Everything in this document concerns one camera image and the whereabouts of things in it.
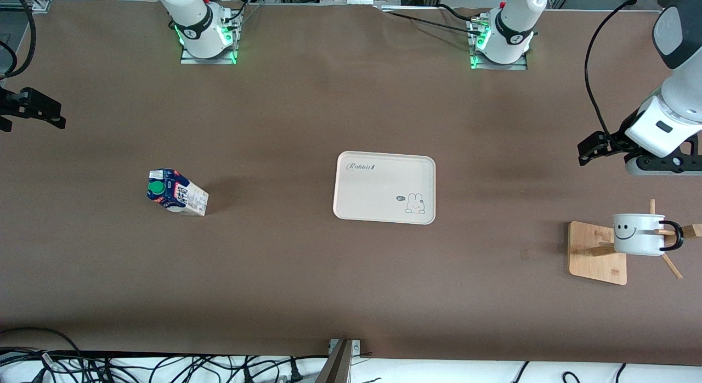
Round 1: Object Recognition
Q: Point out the white smiley mug black handle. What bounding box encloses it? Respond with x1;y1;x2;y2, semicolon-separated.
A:
612;213;684;257

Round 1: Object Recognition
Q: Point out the blue milk carton green cap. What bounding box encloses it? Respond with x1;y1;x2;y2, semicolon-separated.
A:
146;168;210;217

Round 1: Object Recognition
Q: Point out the wooden mug rack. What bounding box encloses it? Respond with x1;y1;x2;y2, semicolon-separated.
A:
568;199;702;286

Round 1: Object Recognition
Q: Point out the cream tray with rabbit print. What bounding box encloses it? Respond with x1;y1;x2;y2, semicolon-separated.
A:
333;150;437;226

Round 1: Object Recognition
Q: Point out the aluminium profile beam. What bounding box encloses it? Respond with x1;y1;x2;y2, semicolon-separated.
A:
315;339;361;383

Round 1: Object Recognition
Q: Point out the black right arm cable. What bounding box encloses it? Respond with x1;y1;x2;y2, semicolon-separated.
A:
0;0;37;79

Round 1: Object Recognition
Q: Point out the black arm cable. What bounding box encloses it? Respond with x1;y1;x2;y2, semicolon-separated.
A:
584;0;678;139
0;0;37;79

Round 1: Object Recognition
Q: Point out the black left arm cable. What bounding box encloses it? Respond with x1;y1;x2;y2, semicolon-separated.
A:
584;0;678;139

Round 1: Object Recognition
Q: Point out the black base cable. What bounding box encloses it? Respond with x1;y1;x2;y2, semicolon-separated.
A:
436;3;489;22
381;10;483;37

